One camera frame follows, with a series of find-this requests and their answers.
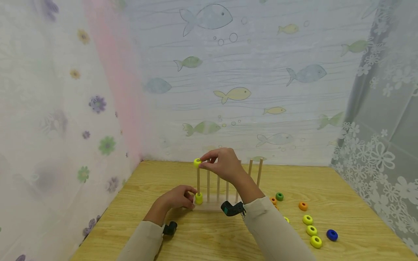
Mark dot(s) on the person's left hand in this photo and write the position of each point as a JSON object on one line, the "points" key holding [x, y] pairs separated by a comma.
{"points": [[176, 197]]}

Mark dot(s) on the person's right hand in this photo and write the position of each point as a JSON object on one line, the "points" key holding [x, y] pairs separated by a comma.
{"points": [[227, 165]]}

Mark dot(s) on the person's right index finger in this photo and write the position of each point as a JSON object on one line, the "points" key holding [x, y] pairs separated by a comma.
{"points": [[212, 154]]}

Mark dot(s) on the person's right thumb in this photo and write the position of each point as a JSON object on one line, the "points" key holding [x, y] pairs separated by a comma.
{"points": [[209, 166]]}

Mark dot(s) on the person's left thumb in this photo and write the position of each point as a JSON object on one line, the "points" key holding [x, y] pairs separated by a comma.
{"points": [[190, 189]]}

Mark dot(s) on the person's left fingers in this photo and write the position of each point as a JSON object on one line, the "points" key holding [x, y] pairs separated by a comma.
{"points": [[190, 201]]}

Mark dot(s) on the wooden peg rack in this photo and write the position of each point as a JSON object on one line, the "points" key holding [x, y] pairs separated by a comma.
{"points": [[212, 205]]}

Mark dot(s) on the person's left forearm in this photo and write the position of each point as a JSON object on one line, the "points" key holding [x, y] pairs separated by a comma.
{"points": [[145, 237]]}

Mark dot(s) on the person's right forearm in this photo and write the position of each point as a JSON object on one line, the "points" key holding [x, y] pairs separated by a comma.
{"points": [[267, 224]]}

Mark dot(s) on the black wrist band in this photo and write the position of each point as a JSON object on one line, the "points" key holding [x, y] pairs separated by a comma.
{"points": [[169, 228], [232, 208]]}

